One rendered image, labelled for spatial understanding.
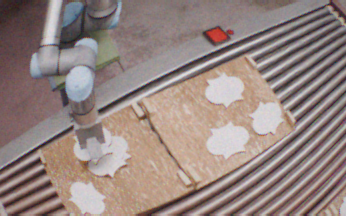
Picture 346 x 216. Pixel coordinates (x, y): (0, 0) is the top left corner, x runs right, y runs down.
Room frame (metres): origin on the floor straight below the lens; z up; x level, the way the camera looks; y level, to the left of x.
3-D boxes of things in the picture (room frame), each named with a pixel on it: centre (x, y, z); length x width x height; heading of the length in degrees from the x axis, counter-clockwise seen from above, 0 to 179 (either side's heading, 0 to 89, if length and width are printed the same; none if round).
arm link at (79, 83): (0.73, 0.23, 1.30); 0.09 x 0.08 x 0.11; 3
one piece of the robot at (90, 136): (0.70, 0.22, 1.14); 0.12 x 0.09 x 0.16; 21
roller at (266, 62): (1.01, -0.11, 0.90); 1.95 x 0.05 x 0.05; 124
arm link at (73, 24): (1.23, 0.39, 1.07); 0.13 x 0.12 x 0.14; 93
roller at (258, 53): (1.05, -0.08, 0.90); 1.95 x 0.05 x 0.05; 124
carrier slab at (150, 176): (0.69, 0.20, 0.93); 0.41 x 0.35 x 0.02; 121
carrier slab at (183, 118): (0.90, -0.16, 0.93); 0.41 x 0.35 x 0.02; 120
